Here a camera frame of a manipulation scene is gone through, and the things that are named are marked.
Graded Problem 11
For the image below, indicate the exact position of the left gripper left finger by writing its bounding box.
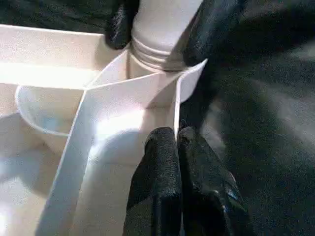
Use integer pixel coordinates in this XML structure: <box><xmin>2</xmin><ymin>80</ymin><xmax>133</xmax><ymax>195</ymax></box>
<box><xmin>123</xmin><ymin>126</ymin><xmax>183</xmax><ymax>236</ymax></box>

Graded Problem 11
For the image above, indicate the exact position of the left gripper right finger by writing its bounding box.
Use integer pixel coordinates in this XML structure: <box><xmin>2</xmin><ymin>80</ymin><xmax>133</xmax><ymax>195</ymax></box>
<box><xmin>178</xmin><ymin>125</ymin><xmax>252</xmax><ymax>236</ymax></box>

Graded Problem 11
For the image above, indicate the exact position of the black plastic mat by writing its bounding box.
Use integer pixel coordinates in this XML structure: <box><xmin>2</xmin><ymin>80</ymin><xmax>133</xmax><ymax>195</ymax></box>
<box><xmin>0</xmin><ymin>0</ymin><xmax>315</xmax><ymax>236</ymax></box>

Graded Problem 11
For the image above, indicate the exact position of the white plastic table leg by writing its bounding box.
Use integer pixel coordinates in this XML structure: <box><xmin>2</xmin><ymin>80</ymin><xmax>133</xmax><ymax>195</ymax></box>
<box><xmin>129</xmin><ymin>0</ymin><xmax>204</xmax><ymax>71</ymax></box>

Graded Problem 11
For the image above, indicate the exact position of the white plastic table top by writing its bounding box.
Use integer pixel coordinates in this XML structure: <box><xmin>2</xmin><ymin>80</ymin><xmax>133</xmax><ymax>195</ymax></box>
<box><xmin>0</xmin><ymin>23</ymin><xmax>209</xmax><ymax>236</ymax></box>

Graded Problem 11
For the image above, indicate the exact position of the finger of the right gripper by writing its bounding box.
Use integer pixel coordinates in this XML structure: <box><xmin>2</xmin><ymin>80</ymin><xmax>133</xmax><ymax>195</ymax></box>
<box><xmin>168</xmin><ymin>0</ymin><xmax>247</xmax><ymax>71</ymax></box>
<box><xmin>105</xmin><ymin>0</ymin><xmax>141</xmax><ymax>50</ymax></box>

